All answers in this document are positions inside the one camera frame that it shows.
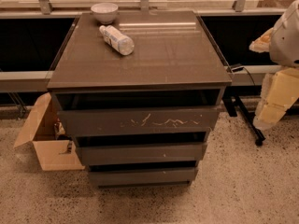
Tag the grey bottom drawer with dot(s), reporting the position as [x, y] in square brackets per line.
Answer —
[157, 176]

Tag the black metal stand leg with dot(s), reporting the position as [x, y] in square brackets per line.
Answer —
[233, 102]

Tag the clear plastic water bottle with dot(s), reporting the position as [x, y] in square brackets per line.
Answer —
[122, 43]

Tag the open cardboard box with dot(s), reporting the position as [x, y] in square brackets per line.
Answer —
[38, 130]

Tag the grey drawer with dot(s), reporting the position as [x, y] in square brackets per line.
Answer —
[157, 176]
[81, 123]
[110, 155]

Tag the grey top drawer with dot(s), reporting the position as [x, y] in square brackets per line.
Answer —
[81, 123]

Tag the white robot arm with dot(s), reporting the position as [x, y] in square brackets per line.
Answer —
[284, 44]

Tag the grey middle drawer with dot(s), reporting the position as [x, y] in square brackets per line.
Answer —
[110, 155]

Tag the white ceramic bowl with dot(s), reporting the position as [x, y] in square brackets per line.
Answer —
[105, 13]

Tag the dark grey drawer cabinet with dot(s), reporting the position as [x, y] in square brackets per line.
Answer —
[174, 64]

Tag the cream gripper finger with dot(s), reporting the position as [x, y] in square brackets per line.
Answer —
[279, 92]
[262, 43]

